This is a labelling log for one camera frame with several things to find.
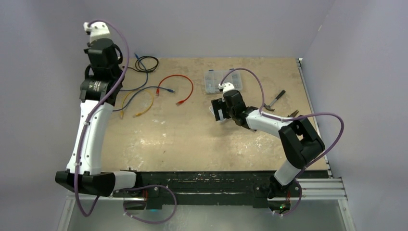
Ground red ethernet cable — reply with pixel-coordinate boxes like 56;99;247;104
155;74;194;106

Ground black ethernet cable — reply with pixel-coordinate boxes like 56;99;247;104
122;56;159;73

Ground white network switch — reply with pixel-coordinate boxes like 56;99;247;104
209;106;215;116

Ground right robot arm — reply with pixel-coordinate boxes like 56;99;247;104
211;90;325;199

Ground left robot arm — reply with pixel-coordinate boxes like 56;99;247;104
55;38;143;197

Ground clear plastic organizer box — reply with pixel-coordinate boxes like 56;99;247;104
204;69;243;94

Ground hammer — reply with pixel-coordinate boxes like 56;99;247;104
263;90;286;112

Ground black mounting base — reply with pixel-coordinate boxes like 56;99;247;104
113;170;329;209

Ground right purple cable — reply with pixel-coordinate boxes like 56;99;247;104
220;67;345;218

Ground yellow handled pliers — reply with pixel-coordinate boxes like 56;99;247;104
287;110;299;118

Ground short blue ethernet cable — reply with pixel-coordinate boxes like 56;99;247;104
119;52;149;92

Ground yellow ethernet cable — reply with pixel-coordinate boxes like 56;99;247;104
119;90;154;120

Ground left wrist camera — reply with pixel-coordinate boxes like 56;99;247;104
83;22;111;43

